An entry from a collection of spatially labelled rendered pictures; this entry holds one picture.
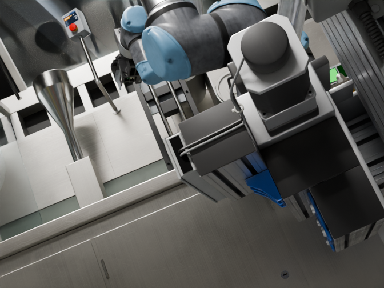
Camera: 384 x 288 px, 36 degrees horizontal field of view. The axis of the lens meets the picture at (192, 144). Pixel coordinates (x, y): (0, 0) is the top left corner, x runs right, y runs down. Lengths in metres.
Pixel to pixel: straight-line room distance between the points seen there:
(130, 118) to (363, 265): 1.16
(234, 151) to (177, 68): 0.36
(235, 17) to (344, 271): 0.76
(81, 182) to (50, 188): 0.34
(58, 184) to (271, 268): 1.07
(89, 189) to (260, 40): 1.42
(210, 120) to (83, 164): 1.27
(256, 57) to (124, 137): 1.69
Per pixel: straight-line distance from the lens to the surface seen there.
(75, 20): 2.26
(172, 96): 1.91
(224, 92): 2.03
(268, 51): 0.72
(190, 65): 1.16
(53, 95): 2.19
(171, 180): 1.64
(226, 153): 0.84
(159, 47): 1.15
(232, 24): 1.20
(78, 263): 1.69
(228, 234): 1.63
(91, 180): 2.07
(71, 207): 2.35
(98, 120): 2.42
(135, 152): 2.34
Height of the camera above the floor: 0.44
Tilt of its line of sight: 18 degrees up
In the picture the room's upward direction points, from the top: 23 degrees counter-clockwise
